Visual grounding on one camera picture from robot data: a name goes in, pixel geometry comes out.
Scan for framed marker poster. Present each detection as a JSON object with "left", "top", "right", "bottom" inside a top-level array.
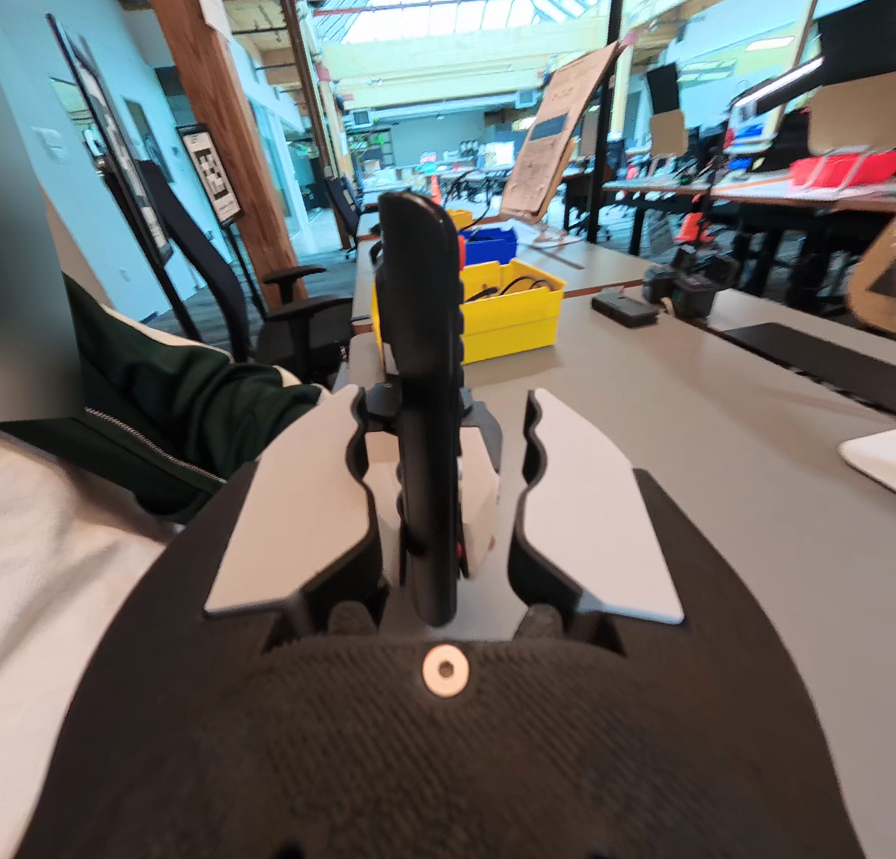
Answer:
[
  {"left": 176, "top": 124, "right": 244, "bottom": 226},
  {"left": 45, "top": 13, "right": 175, "bottom": 268}
]

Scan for wooden pillar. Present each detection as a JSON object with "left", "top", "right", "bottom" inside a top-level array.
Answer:
[{"left": 136, "top": 0, "right": 309, "bottom": 307}]

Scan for small wooden board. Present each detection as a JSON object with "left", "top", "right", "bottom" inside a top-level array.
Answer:
[{"left": 650, "top": 111, "right": 688, "bottom": 174}]

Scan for white board stand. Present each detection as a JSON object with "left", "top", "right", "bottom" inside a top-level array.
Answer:
[{"left": 528, "top": 225, "right": 585, "bottom": 268}]

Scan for blue plastic bin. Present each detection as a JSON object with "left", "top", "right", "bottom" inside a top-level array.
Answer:
[{"left": 458, "top": 226, "right": 519, "bottom": 266}]

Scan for black pole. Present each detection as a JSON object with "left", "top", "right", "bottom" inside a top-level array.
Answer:
[{"left": 587, "top": 0, "right": 629, "bottom": 244}]

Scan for black office chair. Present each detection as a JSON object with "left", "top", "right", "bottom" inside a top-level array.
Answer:
[{"left": 136, "top": 160, "right": 354, "bottom": 384}]

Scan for large wooden board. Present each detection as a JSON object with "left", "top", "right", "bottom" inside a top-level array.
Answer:
[{"left": 808, "top": 75, "right": 896, "bottom": 191}]

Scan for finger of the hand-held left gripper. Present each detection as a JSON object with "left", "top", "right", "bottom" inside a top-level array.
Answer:
[
  {"left": 363, "top": 447, "right": 406, "bottom": 567},
  {"left": 458, "top": 430, "right": 502, "bottom": 573}
]

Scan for flat black device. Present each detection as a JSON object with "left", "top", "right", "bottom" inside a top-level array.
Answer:
[{"left": 591, "top": 292, "right": 659, "bottom": 328}]

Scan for black desk lamp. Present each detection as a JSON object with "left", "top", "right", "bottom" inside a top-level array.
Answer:
[{"left": 700, "top": 57, "right": 826, "bottom": 195}]

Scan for red plastic bin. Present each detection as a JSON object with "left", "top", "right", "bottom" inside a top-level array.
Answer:
[{"left": 790, "top": 150, "right": 896, "bottom": 189}]

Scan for black desk mat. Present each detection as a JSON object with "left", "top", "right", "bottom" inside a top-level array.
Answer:
[{"left": 721, "top": 323, "right": 896, "bottom": 415}]

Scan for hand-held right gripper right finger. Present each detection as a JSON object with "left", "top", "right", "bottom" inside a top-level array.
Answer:
[{"left": 507, "top": 388, "right": 686, "bottom": 625}]

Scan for cream trousers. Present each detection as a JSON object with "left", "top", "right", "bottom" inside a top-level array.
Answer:
[{"left": 0, "top": 432, "right": 183, "bottom": 853}]

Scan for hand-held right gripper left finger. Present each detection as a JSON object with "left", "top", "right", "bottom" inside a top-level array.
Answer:
[{"left": 204, "top": 385, "right": 389, "bottom": 618}]

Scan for dark green jacket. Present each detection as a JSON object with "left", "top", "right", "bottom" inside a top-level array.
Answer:
[{"left": 0, "top": 274, "right": 330, "bottom": 524}]

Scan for person's left forearm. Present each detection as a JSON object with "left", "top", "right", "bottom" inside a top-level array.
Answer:
[{"left": 161, "top": 355, "right": 330, "bottom": 482}]

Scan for black cable coil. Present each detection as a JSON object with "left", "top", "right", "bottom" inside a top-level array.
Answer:
[{"left": 462, "top": 276, "right": 554, "bottom": 304}]

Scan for white stand base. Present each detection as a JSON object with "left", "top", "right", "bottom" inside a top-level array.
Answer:
[{"left": 840, "top": 430, "right": 896, "bottom": 492}]

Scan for black screen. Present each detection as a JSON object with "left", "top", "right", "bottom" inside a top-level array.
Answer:
[
  {"left": 815, "top": 0, "right": 896, "bottom": 86},
  {"left": 645, "top": 64, "right": 681, "bottom": 116}
]

